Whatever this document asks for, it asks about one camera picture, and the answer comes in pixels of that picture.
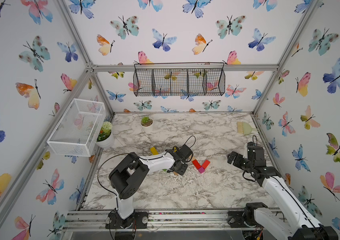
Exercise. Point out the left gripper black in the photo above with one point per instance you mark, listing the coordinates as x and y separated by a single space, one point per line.
185 166

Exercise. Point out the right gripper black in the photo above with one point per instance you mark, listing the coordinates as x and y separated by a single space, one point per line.
239 158

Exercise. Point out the red block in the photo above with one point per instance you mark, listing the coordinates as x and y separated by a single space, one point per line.
206 164
196 164

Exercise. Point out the magenta small block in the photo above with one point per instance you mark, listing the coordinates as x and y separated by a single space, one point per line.
201 170

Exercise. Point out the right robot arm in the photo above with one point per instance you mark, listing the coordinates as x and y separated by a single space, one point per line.
298 222

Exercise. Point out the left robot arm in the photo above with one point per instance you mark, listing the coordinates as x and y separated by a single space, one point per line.
129 174

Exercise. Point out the green hand brush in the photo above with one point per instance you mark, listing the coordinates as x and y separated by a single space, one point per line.
245 128

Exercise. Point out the small potted succulent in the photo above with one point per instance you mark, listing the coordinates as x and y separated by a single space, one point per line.
147 124

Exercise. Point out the white pot flowering plant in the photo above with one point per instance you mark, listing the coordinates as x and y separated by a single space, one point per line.
105 138

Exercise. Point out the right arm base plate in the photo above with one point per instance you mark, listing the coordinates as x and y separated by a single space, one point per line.
239 219

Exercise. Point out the aluminium front rail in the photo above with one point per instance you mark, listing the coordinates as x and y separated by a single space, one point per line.
159 220

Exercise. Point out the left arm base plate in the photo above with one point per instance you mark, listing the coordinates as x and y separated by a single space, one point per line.
138 220

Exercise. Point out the black wire wall basket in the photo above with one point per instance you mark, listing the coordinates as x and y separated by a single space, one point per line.
179 79

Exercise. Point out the white mesh wall basket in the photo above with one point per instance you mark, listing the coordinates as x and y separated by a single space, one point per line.
77 130

